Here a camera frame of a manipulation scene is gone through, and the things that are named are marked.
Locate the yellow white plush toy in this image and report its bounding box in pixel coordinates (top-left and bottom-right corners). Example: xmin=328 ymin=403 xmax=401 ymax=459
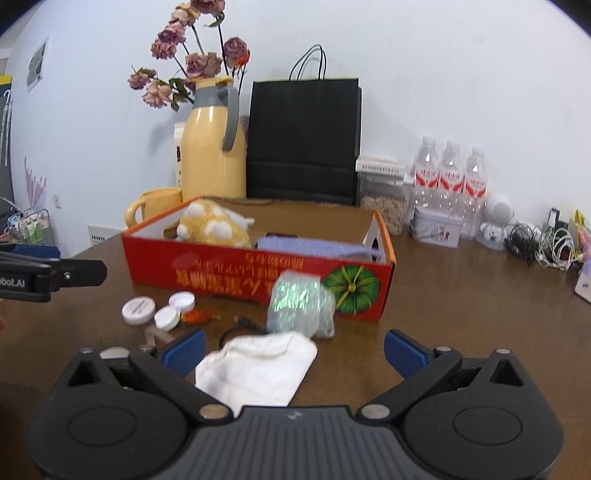
xmin=176 ymin=199 xmax=254 ymax=249

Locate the beige clear plastic piece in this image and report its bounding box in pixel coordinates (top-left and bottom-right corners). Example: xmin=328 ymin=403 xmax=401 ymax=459
xmin=139 ymin=324 xmax=175 ymax=354

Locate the purple knitted cloth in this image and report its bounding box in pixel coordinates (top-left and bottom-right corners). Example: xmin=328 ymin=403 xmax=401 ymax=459
xmin=256 ymin=236 xmax=385 ymax=261

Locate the clear food container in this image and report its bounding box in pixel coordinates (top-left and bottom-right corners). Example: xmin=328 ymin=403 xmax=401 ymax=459
xmin=356 ymin=157 xmax=414 ymax=236

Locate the water bottle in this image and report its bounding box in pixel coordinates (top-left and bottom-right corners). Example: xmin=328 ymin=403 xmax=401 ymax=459
xmin=438 ymin=141 xmax=465 ymax=216
xmin=461 ymin=148 xmax=488 ymax=239
xmin=406 ymin=136 xmax=439 ymax=225

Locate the white tin box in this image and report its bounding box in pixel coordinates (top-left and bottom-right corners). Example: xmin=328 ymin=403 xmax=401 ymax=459
xmin=410 ymin=206 xmax=464 ymax=249

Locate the yellow mug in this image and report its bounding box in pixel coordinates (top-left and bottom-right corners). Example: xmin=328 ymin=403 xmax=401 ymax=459
xmin=124 ymin=187 xmax=182 ymax=228

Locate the wall poster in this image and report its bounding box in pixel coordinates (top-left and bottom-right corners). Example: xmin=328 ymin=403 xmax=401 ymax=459
xmin=26 ymin=37 xmax=50 ymax=93

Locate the yellow thermos jug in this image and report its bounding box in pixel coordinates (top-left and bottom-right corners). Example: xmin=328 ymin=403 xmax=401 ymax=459
xmin=180 ymin=76 xmax=246 ymax=201

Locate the white round lid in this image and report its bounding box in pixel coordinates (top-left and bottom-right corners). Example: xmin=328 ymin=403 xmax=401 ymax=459
xmin=153 ymin=306 xmax=180 ymax=332
xmin=168 ymin=291 xmax=197 ymax=313

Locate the green iridescent plastic bag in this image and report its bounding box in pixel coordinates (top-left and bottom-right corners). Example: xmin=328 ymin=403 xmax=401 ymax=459
xmin=266 ymin=270 xmax=335 ymax=338

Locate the black paper bag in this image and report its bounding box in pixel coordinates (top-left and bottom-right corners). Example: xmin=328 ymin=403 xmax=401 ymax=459
xmin=246 ymin=44 xmax=362 ymax=205

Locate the red cardboard box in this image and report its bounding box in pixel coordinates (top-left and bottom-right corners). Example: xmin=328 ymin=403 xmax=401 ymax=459
xmin=122 ymin=199 xmax=397 ymax=322

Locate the dried pink flower bouquet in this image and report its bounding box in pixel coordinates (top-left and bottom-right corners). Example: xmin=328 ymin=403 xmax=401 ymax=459
xmin=127 ymin=0 xmax=252 ymax=111

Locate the wall socket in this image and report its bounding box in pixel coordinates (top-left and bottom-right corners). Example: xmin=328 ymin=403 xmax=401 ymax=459
xmin=87 ymin=225 xmax=123 ymax=246

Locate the water bottle left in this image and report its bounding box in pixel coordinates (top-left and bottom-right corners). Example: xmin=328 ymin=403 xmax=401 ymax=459
xmin=406 ymin=136 xmax=439 ymax=225

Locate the orange small toy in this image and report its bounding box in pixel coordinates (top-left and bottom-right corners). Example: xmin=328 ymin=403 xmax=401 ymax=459
xmin=180 ymin=309 xmax=221 ymax=325

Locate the white robot figurine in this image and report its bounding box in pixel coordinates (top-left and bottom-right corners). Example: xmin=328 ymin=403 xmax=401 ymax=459
xmin=476 ymin=193 xmax=514 ymax=251

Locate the white box behind jug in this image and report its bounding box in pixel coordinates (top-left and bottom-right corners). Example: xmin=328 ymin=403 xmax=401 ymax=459
xmin=173 ymin=122 xmax=185 ymax=188

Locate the white cloth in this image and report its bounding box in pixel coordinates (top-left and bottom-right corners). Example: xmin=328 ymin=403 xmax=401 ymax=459
xmin=195 ymin=332 xmax=318 ymax=416

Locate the white round lid back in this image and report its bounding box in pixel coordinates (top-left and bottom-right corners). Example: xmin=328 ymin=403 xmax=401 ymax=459
xmin=168 ymin=291 xmax=197 ymax=313

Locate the water bottle middle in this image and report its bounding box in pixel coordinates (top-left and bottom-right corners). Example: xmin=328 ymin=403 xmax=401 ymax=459
xmin=438 ymin=141 xmax=465 ymax=216

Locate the water bottle right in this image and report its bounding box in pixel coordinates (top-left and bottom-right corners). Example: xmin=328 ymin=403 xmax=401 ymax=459
xmin=461 ymin=148 xmax=488 ymax=239

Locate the white tangled cable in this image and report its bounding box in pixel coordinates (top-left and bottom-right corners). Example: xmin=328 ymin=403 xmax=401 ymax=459
xmin=535 ymin=225 xmax=584 ymax=272

